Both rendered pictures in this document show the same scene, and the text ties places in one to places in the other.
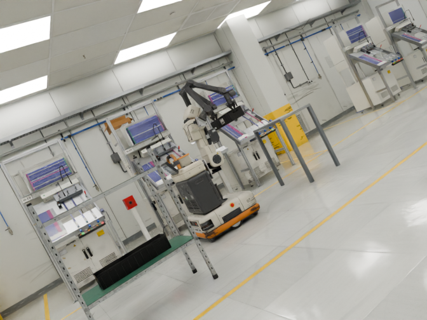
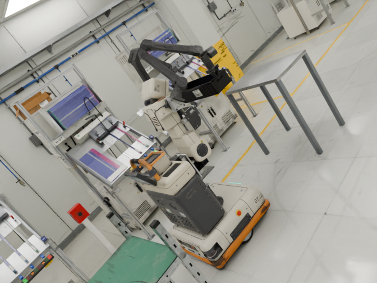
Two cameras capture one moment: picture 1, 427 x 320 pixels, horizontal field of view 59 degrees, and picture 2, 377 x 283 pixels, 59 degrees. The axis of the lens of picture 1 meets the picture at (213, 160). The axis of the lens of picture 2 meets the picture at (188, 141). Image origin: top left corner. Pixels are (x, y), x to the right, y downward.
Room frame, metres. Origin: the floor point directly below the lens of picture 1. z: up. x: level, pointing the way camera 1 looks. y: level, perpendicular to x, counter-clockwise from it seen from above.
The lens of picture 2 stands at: (1.69, 0.21, 1.59)
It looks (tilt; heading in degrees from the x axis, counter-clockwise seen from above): 17 degrees down; 355
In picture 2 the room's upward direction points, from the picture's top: 36 degrees counter-clockwise
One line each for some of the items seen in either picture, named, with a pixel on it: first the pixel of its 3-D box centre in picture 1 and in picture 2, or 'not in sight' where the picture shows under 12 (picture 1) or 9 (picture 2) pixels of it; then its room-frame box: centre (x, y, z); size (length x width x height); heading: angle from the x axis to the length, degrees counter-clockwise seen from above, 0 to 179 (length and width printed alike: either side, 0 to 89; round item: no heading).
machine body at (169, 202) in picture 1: (176, 204); (132, 190); (5.68, 0.80, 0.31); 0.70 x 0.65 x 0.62; 116
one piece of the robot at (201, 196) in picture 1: (196, 183); (179, 188); (4.12, 0.28, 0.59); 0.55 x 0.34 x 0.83; 21
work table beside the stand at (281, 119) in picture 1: (294, 146); (283, 107); (4.58, -0.95, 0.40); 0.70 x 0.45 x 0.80; 20
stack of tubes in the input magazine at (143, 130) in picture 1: (145, 129); (73, 106); (5.60, 0.69, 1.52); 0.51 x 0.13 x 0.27; 116
